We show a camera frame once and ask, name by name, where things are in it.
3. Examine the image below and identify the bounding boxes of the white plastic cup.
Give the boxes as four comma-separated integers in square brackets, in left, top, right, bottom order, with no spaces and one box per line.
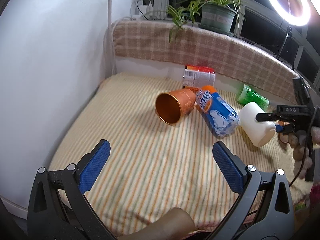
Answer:
[239,102,276,147]

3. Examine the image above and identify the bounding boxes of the green translucent plastic cup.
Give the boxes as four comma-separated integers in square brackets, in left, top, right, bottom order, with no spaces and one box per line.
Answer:
[236,84,270,111]

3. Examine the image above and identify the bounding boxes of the small orange paper cup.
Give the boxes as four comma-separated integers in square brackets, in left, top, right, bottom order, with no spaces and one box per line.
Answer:
[155,88,196,125]

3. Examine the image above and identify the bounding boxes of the gloved right hand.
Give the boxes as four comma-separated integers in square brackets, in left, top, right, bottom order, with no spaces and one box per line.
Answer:
[278,131,313,179]

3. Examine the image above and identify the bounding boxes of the blue plastic bottle orange cap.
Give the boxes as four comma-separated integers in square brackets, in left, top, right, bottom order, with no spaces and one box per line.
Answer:
[196,85,240,137]

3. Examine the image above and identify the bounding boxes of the brown cardboard tube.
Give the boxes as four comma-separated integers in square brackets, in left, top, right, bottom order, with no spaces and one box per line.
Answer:
[118,207,196,240]

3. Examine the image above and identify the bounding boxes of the black tripod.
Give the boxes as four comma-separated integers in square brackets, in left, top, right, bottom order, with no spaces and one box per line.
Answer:
[276,24,295,70]

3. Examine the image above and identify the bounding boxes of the yellow striped table cloth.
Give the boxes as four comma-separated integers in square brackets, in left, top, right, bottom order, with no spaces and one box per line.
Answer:
[48,71,313,237]

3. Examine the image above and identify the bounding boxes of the orange white snack canister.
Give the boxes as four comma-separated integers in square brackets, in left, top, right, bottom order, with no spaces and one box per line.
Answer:
[182,65,215,90]

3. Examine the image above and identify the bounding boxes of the beige plaid blanket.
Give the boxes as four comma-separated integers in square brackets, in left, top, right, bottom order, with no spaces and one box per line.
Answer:
[113,21,297,103]

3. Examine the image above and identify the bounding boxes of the spider plant in grey pot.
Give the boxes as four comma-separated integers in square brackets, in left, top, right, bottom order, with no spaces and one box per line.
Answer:
[145,0,247,43]

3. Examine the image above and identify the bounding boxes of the white power strip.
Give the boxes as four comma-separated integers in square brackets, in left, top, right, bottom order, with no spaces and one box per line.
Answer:
[137,5,157,20]

